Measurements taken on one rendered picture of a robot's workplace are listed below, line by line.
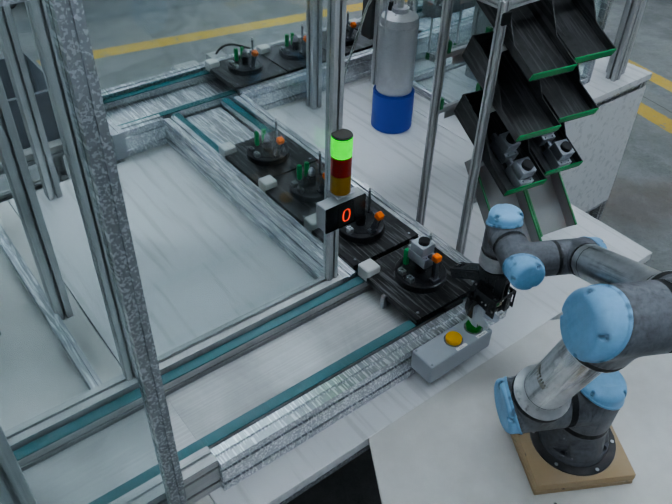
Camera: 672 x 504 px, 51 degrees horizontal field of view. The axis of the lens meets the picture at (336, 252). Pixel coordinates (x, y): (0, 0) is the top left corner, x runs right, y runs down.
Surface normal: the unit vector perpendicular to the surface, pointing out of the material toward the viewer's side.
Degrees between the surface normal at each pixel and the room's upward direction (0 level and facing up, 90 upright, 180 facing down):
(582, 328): 83
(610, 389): 8
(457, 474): 0
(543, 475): 3
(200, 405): 0
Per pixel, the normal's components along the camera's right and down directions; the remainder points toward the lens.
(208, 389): 0.03, -0.76
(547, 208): 0.34, -0.13
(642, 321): 0.14, -0.11
